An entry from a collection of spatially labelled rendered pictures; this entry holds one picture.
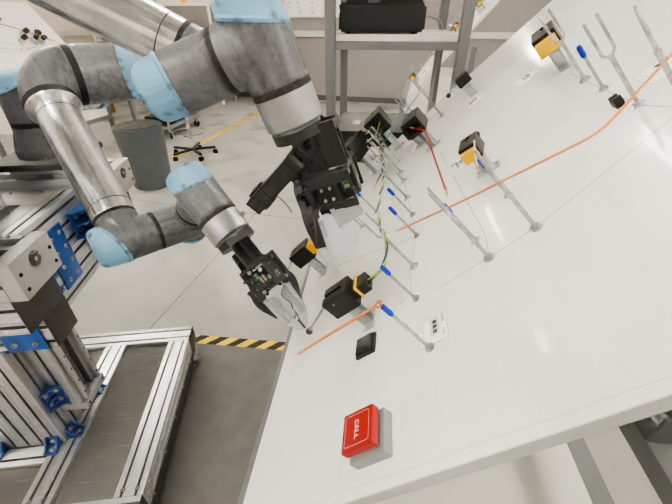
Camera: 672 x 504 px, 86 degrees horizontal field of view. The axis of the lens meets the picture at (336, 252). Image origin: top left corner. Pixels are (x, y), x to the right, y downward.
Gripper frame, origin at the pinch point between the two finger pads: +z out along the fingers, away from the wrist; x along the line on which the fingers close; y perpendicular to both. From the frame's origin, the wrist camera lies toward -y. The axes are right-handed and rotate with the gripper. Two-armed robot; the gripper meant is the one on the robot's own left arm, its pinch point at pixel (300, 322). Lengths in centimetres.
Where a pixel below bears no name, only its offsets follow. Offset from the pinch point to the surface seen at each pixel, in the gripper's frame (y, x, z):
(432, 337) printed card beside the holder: 22.6, 11.3, 10.5
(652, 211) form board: 41, 33, 10
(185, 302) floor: -175, -37, -36
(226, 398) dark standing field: -116, -41, 19
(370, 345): 12.7, 5.6, 8.4
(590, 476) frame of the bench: 9, 24, 55
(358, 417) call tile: 23.7, -3.1, 10.9
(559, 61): 14, 72, -9
